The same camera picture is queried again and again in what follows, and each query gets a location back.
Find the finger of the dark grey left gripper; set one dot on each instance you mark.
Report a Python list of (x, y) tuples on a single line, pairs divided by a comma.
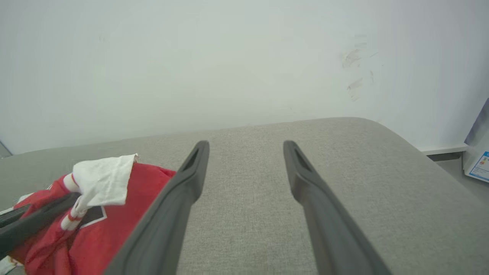
[(13, 215), (34, 225)]

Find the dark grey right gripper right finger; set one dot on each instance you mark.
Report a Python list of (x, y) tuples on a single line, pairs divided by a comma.
[(332, 229)]

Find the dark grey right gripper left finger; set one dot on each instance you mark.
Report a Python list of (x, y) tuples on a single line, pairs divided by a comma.
[(164, 221)]

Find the red and white shirt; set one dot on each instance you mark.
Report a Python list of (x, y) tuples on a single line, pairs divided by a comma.
[(110, 236)]

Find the grey fabric sofa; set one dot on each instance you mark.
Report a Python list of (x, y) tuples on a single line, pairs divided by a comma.
[(248, 229)]

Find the white baseboard strip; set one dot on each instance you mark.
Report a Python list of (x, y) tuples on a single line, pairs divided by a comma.
[(443, 149)]

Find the white box with blue label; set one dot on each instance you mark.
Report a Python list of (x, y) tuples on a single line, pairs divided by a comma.
[(479, 160)]

